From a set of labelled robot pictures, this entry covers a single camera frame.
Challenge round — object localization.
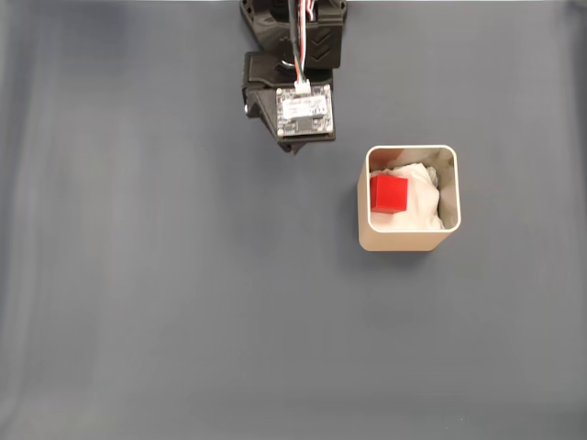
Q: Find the red cube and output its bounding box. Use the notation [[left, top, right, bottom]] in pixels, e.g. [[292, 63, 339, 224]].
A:
[[369, 174, 410, 215]]

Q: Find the camera circuit board on mount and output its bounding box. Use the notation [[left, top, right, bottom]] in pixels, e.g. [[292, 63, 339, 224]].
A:
[[249, 84, 337, 142]]

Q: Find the dark blue-grey mat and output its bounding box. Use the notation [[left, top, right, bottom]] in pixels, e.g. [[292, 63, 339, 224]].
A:
[[0, 2, 587, 440]]

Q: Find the white crumpled cloth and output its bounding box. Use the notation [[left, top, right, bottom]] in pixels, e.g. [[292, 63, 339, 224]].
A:
[[369, 159, 446, 232]]

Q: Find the beige metal box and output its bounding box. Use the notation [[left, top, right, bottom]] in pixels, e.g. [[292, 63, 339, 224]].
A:
[[357, 144, 462, 253]]

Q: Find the red white black cable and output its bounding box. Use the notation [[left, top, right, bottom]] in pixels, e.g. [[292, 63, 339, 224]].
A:
[[286, 0, 318, 96]]

